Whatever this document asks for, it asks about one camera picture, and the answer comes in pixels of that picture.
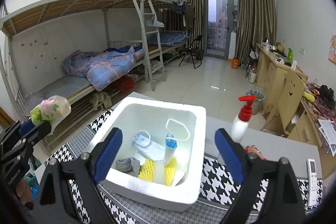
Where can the green plastic bag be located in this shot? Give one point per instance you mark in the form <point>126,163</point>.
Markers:
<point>55,108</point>

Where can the person's left hand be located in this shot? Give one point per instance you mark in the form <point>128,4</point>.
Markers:
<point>25,192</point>

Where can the green desk bottle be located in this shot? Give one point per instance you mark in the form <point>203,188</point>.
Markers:
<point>290,54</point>

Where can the red snack packet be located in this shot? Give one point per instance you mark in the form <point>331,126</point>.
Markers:
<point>256,149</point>

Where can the white metal bunk bed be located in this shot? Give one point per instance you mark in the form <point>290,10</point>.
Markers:
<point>165,48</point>
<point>65,7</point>

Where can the white remote control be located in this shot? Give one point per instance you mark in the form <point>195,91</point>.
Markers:
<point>313,182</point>

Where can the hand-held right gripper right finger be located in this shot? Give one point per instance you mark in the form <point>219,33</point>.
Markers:
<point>228,155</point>

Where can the glass balcony door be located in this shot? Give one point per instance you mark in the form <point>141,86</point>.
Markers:
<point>218,29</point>

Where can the beige cloth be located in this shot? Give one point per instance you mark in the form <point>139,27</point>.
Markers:
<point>99,100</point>

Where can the grey sock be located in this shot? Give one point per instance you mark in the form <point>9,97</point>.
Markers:
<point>126,165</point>

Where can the yellow desk object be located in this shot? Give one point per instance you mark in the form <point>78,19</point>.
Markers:
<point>308,96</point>

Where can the white foam box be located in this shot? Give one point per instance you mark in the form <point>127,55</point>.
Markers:
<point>147,192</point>

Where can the round waste basket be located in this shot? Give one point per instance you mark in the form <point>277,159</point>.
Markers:
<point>258,103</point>

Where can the black folding chair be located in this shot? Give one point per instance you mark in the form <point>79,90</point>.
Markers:
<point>193,45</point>

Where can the red bag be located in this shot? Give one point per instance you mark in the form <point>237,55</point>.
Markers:
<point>124,85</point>

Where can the white floor bottle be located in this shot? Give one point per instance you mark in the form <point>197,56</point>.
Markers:
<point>252,78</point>

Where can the teal plastic crate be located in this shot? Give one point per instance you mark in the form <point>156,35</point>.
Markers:
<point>36,182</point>

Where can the white face mask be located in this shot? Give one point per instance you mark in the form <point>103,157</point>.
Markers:
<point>152,150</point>

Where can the cluttered wooden desk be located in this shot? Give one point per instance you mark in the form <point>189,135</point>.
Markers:
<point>307,129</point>

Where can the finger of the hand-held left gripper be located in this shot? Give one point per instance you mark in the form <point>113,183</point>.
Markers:
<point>42,129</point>
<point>26,127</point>

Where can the white pump lotion bottle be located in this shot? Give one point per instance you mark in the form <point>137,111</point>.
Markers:
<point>240,127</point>

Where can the blue plaid mattress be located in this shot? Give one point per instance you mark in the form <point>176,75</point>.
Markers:
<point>170,38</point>

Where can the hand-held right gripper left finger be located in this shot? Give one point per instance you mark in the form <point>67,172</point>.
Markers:
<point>109,153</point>

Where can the cartoon wall picture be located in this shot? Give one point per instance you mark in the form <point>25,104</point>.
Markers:
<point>332,49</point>

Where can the dark hanging clothes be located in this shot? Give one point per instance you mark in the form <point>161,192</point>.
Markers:
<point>187,16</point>

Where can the light wooden drawer desk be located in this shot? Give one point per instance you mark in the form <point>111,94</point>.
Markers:
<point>270,74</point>

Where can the white foam tube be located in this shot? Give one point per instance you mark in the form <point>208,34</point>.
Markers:
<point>159,172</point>

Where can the blue quilt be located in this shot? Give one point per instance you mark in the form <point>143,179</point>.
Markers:
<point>105,66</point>

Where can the wooden smiley chair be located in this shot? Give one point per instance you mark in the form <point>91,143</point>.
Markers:
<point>288,90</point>

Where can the printed papers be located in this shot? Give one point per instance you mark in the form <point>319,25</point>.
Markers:
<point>328,132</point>

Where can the white clothes hanger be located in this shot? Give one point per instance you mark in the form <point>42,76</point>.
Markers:
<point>158,24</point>

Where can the yellow foam net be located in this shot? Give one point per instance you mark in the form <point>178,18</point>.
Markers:
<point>147,171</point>

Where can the blue face mask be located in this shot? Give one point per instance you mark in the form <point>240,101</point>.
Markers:
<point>170,144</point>

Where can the orange floor container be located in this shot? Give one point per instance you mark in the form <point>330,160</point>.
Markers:
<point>235,63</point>

